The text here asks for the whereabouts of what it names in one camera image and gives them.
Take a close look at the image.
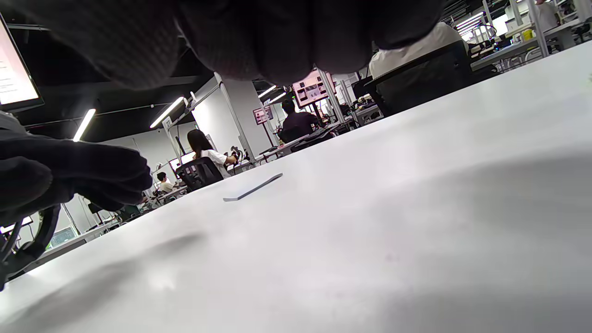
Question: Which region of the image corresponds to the person's right hand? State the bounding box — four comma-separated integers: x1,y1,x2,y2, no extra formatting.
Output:
9,0,444,89

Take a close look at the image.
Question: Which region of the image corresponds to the person's left hand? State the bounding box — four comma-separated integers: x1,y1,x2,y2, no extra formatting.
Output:
0,138,154,225

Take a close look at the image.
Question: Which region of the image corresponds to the blue sticky note pad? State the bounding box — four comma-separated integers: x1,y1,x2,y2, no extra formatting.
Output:
223,173,284,202

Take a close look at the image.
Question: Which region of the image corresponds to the large pink display screen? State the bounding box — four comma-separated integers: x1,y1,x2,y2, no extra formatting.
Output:
292,69,337,108

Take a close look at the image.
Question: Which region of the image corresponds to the small pink display screen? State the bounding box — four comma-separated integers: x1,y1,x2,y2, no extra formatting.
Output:
253,106,274,125

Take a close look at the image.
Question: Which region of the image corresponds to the computer monitor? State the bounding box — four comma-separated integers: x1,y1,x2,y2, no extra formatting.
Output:
0,14,45,113

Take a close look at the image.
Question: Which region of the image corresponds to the black mesh office chair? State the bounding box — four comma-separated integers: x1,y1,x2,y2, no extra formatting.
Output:
364,41,500,117

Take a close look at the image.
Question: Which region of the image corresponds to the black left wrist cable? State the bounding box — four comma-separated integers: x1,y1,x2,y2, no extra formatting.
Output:
0,203,62,292

